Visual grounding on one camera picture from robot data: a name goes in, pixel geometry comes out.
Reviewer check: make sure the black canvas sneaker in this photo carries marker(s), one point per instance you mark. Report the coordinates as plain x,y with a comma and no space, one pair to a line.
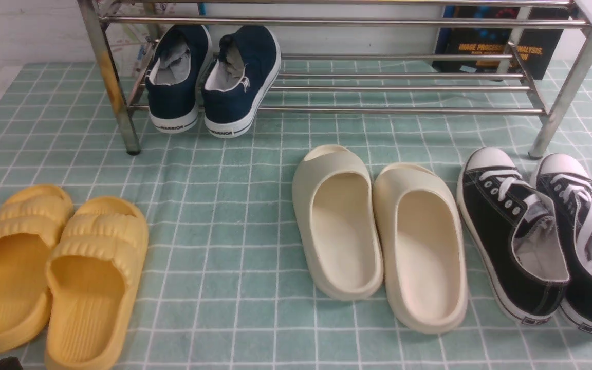
515,230
567,183

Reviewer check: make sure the paper map behind rack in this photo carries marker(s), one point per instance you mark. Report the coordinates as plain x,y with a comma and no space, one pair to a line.
128,41

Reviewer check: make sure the metal shoe rack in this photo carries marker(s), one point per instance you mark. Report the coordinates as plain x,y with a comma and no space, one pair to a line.
97,20

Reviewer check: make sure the left cream foam slipper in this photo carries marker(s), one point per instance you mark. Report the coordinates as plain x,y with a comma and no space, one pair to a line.
332,202

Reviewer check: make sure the cream foam slipper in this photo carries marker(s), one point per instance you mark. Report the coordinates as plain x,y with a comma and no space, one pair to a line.
425,268
332,202

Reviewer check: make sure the right navy canvas sneaker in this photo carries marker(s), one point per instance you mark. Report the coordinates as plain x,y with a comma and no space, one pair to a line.
247,65

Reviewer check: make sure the navy canvas sneaker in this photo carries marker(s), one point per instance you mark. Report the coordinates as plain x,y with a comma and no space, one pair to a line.
181,58
247,65

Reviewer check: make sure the green checkered tablecloth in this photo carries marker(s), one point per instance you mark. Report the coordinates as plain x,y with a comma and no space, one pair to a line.
225,284

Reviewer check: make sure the right cream foam slipper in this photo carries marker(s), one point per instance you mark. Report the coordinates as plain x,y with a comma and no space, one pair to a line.
425,268

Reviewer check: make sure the left navy canvas sneaker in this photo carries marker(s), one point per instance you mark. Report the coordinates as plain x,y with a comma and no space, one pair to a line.
181,58

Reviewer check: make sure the right yellow rubber slipper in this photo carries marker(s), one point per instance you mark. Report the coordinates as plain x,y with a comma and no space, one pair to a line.
94,275

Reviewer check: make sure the yellow rubber slipper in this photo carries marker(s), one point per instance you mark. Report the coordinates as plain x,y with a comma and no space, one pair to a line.
94,275
31,224

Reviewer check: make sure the dark image processing book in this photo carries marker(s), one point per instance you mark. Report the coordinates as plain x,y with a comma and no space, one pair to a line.
536,46

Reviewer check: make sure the left yellow rubber slipper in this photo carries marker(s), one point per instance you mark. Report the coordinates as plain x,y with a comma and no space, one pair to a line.
31,224

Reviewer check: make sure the black object at bottom edge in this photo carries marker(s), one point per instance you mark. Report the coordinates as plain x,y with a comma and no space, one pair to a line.
10,363

